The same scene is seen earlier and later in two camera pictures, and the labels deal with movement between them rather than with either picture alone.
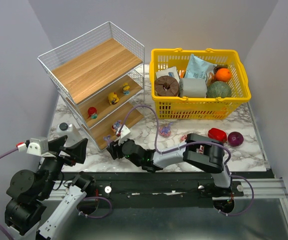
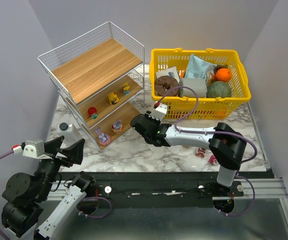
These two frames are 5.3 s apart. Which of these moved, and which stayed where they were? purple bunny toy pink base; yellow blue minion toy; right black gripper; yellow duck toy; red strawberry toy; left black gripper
Moved: purple bunny toy pink base; right black gripper
Stayed: yellow duck toy; red strawberry toy; yellow blue minion toy; left black gripper
